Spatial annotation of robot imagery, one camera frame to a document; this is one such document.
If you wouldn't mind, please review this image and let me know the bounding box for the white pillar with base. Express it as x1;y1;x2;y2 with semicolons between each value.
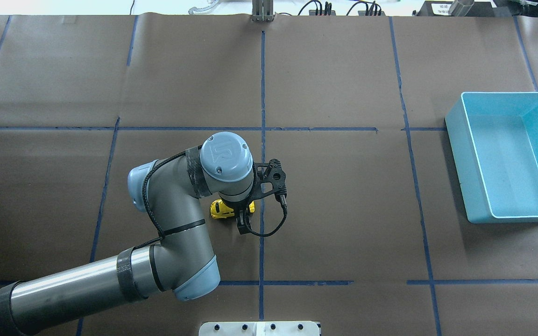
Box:
198;321;322;336

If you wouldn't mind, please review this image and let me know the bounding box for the aluminium frame post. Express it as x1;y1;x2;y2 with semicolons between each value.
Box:
251;0;275;22

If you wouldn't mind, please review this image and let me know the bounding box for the yellow beetle toy car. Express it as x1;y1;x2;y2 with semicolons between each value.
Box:
209;199;255;220

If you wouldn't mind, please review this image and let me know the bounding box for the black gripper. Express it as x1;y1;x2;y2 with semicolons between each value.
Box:
220;189;254;235

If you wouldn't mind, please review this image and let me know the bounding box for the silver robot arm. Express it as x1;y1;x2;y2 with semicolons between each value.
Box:
0;132;254;336

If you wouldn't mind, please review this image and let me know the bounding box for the black camera cable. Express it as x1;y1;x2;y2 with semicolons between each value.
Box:
142;148;289;248

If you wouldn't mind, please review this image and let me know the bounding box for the light blue plastic bin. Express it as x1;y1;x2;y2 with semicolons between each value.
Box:
446;92;538;224

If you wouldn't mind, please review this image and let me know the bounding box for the black box under cup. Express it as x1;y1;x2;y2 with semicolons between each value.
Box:
412;0;495;17

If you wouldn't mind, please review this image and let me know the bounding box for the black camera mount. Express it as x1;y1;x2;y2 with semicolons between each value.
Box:
250;159;287;208

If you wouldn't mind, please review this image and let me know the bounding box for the silver metal cup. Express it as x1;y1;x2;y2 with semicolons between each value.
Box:
448;0;475;17

